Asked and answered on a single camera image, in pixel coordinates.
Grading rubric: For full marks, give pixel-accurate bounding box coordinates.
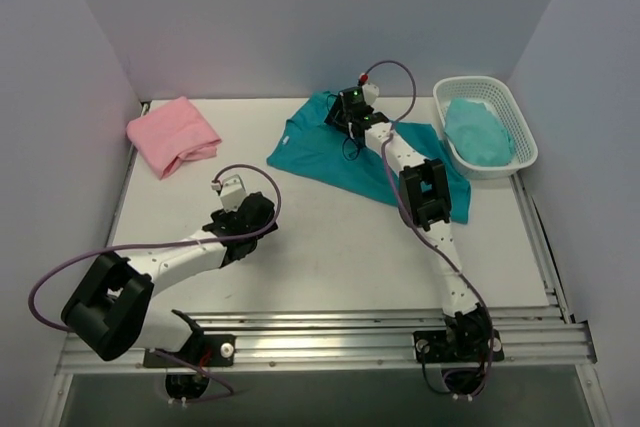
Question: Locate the teal t shirt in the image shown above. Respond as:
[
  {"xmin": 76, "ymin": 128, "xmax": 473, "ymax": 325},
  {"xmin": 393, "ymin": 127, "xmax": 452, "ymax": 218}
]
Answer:
[{"xmin": 266, "ymin": 91, "xmax": 471, "ymax": 224}]

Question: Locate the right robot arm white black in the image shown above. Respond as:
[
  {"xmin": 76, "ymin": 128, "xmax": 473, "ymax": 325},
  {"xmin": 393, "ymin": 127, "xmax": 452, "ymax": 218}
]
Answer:
[{"xmin": 325, "ymin": 84, "xmax": 495, "ymax": 360}]

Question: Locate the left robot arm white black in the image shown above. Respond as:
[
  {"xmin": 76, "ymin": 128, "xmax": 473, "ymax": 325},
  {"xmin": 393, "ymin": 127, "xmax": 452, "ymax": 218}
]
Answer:
[{"xmin": 61, "ymin": 192, "xmax": 277, "ymax": 366}]

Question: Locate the folded pink t shirt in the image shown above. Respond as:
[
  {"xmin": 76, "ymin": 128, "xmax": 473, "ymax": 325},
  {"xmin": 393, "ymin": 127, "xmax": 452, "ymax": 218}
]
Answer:
[{"xmin": 126, "ymin": 97, "xmax": 222, "ymax": 180}]

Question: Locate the light green t shirt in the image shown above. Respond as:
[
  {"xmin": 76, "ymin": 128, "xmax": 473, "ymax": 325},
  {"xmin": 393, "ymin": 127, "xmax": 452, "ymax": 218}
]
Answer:
[{"xmin": 444, "ymin": 98, "xmax": 516, "ymax": 167}]

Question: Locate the white plastic basket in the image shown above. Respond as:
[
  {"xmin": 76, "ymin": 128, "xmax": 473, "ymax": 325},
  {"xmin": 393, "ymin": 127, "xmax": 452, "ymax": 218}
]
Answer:
[{"xmin": 433, "ymin": 76, "xmax": 538, "ymax": 180}]

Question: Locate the black right arm cable loop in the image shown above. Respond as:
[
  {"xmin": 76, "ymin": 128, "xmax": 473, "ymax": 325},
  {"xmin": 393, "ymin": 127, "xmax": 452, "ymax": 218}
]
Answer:
[{"xmin": 327, "ymin": 94, "xmax": 369, "ymax": 161}]

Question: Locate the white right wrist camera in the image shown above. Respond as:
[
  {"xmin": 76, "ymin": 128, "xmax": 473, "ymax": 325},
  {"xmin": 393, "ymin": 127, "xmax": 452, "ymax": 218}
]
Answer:
[{"xmin": 358, "ymin": 73, "xmax": 380, "ymax": 106}]

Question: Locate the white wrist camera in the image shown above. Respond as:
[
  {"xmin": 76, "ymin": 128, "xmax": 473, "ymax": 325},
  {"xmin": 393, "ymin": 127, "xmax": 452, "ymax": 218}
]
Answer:
[
  {"xmin": 358, "ymin": 73, "xmax": 380, "ymax": 106},
  {"xmin": 211, "ymin": 174, "xmax": 247, "ymax": 212}
]

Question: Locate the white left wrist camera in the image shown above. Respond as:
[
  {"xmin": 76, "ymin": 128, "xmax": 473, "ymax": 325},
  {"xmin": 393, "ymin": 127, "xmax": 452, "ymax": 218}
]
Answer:
[{"xmin": 211, "ymin": 174, "xmax": 247, "ymax": 212}]

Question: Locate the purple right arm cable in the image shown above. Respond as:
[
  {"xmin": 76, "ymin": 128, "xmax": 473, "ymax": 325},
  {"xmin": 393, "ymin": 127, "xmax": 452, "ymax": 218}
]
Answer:
[{"xmin": 362, "ymin": 60, "xmax": 496, "ymax": 396}]

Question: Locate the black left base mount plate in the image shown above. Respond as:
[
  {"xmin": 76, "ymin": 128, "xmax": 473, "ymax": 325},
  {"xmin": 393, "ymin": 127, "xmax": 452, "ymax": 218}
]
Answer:
[{"xmin": 142, "ymin": 334, "xmax": 236, "ymax": 368}]

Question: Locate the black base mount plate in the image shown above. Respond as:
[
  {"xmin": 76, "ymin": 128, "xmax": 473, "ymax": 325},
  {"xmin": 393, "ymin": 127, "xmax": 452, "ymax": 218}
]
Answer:
[
  {"xmin": 142, "ymin": 334, "xmax": 236, "ymax": 368},
  {"xmin": 413, "ymin": 329, "xmax": 491, "ymax": 364}
]

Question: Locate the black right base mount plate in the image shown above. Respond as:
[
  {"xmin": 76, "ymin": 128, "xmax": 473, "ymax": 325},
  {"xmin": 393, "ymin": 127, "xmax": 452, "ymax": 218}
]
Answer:
[{"xmin": 413, "ymin": 329, "xmax": 491, "ymax": 364}]

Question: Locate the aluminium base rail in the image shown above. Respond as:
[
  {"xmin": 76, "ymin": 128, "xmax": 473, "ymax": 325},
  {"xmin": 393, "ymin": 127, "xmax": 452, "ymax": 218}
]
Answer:
[{"xmin": 54, "ymin": 309, "xmax": 599, "ymax": 376}]

